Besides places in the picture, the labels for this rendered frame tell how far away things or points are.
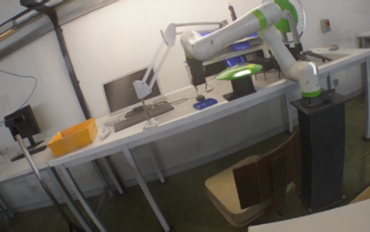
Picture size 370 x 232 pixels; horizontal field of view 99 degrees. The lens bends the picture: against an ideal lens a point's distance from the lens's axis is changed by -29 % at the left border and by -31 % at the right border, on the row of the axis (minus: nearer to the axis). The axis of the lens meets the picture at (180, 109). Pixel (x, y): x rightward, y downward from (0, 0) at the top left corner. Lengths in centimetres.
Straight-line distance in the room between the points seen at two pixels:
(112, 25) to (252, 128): 191
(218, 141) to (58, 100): 185
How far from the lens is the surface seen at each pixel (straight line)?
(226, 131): 244
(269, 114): 262
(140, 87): 126
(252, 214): 98
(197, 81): 122
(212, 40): 97
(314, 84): 126
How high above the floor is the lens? 130
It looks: 15 degrees down
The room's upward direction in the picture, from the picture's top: 18 degrees counter-clockwise
